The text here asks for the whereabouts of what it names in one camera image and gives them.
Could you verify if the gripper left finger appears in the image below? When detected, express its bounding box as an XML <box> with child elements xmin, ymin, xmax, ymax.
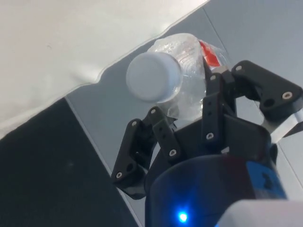
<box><xmin>110</xmin><ymin>105</ymin><xmax>184</xmax><ymax>200</ymax></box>

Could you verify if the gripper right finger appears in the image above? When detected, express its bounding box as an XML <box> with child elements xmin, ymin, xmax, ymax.
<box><xmin>200</xmin><ymin>53</ymin><xmax>303</xmax><ymax>152</ymax></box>

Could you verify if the clear plastic bottle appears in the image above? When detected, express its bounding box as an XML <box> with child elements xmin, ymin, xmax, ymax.
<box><xmin>125</xmin><ymin>33</ymin><xmax>232</xmax><ymax>119</ymax></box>

